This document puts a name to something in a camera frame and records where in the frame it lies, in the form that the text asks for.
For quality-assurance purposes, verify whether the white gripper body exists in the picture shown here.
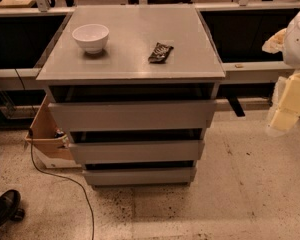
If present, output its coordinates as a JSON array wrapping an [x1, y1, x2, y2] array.
[[278, 71, 300, 115]]

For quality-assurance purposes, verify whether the grey middle drawer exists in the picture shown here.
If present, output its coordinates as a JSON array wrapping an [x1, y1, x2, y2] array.
[[69, 140, 204, 164]]

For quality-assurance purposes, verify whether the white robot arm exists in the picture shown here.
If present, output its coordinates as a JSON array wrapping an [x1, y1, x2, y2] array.
[[262, 11, 300, 136]]

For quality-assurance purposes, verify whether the grey metal rail frame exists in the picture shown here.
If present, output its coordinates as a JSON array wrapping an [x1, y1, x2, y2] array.
[[0, 0, 300, 92]]

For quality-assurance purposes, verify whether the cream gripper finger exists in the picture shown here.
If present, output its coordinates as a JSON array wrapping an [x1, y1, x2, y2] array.
[[270, 110, 299, 132], [262, 29, 286, 54]]

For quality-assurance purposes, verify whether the black floor cable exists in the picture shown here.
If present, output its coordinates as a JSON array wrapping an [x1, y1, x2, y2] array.
[[28, 127, 96, 240]]

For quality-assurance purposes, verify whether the grey top drawer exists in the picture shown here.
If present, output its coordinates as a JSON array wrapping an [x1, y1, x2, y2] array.
[[49, 100, 216, 132]]

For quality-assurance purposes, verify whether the white ceramic bowl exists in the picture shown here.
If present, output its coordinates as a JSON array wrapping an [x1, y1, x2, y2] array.
[[72, 24, 109, 54]]

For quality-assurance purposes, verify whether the grey drawer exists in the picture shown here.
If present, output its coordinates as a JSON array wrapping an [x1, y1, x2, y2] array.
[[83, 167, 197, 186], [69, 140, 204, 164], [49, 100, 216, 132]]

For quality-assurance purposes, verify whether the grey drawer cabinet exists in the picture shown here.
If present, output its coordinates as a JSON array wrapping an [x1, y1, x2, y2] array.
[[38, 5, 225, 171]]

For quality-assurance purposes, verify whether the black shoe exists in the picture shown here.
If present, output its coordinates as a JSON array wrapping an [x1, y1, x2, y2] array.
[[0, 189, 25, 227]]

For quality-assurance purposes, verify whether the cardboard box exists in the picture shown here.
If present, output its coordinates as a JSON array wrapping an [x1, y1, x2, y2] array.
[[25, 97, 73, 161]]

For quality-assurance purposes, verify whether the grey bottom drawer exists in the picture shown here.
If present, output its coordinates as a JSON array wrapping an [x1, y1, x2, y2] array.
[[83, 167, 197, 186]]

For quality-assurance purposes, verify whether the dark snack wrapper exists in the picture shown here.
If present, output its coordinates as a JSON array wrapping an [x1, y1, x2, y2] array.
[[148, 43, 174, 64]]

